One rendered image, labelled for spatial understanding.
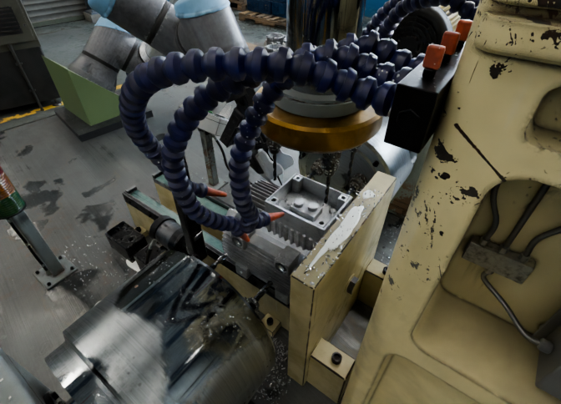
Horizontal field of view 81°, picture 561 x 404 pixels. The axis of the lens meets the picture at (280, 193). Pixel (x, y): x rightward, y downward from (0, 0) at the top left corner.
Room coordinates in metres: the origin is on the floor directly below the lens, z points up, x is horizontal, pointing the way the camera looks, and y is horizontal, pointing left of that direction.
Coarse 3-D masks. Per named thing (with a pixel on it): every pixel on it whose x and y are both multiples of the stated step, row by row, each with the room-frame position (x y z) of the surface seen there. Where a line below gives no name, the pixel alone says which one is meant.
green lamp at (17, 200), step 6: (6, 198) 0.51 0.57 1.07; (12, 198) 0.52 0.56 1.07; (18, 198) 0.54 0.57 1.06; (0, 204) 0.50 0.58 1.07; (6, 204) 0.51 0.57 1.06; (12, 204) 0.52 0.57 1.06; (18, 204) 0.53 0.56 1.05; (24, 204) 0.54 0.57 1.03; (0, 210) 0.50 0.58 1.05; (6, 210) 0.50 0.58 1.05; (12, 210) 0.51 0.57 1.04; (18, 210) 0.52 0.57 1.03; (0, 216) 0.50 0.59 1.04; (6, 216) 0.50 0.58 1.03
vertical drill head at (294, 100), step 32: (288, 0) 0.42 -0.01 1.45; (320, 0) 0.39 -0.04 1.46; (352, 0) 0.39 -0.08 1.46; (288, 32) 0.42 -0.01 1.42; (320, 32) 0.39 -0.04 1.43; (352, 32) 0.40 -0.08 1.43; (288, 96) 0.39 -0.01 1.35; (320, 96) 0.38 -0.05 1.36; (288, 128) 0.35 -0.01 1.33; (320, 128) 0.35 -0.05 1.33; (352, 128) 0.35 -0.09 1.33; (352, 160) 0.43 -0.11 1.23
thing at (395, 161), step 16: (384, 128) 0.66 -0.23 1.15; (368, 144) 0.60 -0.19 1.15; (384, 144) 0.61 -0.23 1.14; (304, 160) 0.69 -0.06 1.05; (320, 160) 0.64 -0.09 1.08; (368, 160) 0.59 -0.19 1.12; (384, 160) 0.58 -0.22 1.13; (400, 160) 0.61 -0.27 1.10; (416, 160) 0.69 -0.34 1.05; (320, 176) 0.65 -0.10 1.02; (336, 176) 0.63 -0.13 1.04; (352, 176) 0.59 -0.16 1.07; (368, 176) 0.58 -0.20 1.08; (400, 176) 0.60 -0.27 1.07; (352, 192) 0.60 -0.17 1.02
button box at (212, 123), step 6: (210, 114) 0.87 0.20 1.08; (204, 120) 0.86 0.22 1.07; (210, 120) 0.85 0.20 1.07; (216, 120) 0.84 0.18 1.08; (222, 120) 0.84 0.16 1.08; (228, 120) 0.87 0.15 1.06; (198, 126) 0.86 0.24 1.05; (204, 126) 0.85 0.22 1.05; (210, 126) 0.84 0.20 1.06; (216, 126) 0.83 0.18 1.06; (222, 126) 0.84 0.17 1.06; (210, 132) 0.83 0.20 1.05; (216, 132) 0.82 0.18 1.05; (222, 132) 0.84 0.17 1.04
